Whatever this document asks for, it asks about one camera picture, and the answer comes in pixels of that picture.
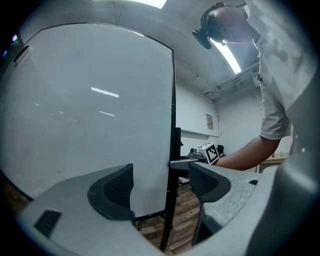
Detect person's white shirt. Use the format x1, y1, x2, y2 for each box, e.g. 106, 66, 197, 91
244, 0, 320, 141

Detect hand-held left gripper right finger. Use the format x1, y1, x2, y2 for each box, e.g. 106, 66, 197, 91
189, 161, 262, 246

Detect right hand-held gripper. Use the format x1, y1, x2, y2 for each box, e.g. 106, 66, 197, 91
169, 141, 220, 171

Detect person's head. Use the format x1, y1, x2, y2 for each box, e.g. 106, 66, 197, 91
207, 2, 261, 46

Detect white wall cable duct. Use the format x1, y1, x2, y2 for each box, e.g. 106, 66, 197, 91
179, 129, 220, 138

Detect white ceiling pipes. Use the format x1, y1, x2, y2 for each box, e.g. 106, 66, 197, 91
203, 63, 261, 102

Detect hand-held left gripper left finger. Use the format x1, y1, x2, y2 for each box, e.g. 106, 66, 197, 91
17, 163, 166, 256

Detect person's right forearm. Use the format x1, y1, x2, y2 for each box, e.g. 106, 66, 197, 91
214, 134, 282, 172

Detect black whiteboard eraser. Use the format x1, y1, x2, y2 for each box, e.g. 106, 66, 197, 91
12, 45, 31, 66

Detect black head-mounted camera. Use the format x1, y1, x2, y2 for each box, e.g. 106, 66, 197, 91
192, 4, 227, 50

